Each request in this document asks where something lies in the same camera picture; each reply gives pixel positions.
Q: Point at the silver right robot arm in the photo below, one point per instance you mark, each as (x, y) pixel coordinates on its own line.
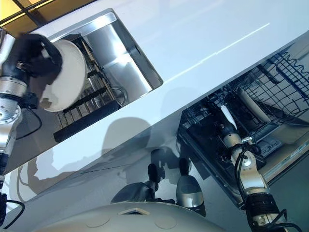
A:
(251, 178)

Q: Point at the dishwasher lower rack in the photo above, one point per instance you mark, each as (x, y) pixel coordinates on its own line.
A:
(205, 125)

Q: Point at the white round plate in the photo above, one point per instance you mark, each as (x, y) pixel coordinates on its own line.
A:
(72, 79)

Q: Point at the silver robot leg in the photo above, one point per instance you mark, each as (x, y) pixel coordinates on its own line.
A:
(189, 191)
(137, 191)

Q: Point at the silver right robot leg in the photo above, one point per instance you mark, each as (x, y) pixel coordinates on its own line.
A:
(189, 191)

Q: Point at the black dish drying rack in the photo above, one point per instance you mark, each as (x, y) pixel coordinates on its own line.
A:
(94, 101)

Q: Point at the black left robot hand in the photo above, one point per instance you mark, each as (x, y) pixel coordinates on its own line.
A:
(31, 60)

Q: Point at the silver left robot leg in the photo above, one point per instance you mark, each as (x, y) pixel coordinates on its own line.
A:
(137, 191)

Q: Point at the grey robot torso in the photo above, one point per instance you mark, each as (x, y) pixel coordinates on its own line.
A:
(130, 217)

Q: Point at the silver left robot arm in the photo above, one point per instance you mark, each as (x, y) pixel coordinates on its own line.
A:
(9, 106)

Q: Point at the cream plate in rack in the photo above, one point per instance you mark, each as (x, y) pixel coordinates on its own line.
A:
(253, 104)

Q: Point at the round sink drain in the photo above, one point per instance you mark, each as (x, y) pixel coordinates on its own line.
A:
(120, 95)

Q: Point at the dark window frame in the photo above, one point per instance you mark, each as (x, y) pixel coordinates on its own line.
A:
(26, 10)

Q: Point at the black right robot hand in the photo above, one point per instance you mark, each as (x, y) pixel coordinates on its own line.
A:
(229, 125)

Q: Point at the stainless steel sink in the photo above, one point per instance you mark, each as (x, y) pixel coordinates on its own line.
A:
(128, 60)

